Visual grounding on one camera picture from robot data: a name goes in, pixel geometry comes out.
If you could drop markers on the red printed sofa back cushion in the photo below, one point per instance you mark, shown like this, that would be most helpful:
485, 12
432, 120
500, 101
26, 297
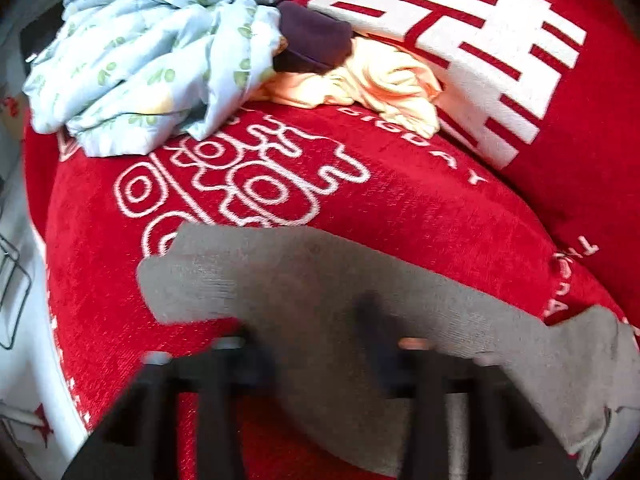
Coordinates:
575, 110

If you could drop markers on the light blue floral quilt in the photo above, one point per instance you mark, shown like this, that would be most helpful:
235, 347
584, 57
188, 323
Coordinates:
150, 45

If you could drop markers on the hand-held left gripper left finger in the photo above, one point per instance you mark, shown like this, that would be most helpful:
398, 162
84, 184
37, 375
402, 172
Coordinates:
235, 360

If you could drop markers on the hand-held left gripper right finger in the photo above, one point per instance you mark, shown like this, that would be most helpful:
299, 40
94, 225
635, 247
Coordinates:
385, 355

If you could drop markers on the dark grey sock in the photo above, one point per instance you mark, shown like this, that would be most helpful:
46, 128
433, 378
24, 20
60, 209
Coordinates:
310, 280

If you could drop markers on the red printed sofa seat cover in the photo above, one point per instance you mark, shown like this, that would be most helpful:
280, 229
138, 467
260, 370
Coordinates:
425, 210

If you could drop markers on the dark purple cloth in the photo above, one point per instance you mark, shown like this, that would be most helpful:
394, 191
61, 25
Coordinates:
312, 40

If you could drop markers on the white cloth with red marks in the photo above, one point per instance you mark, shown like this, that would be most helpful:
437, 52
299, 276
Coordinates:
30, 410

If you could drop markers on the pale yellow garment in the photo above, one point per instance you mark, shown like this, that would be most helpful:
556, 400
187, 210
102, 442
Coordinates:
380, 85

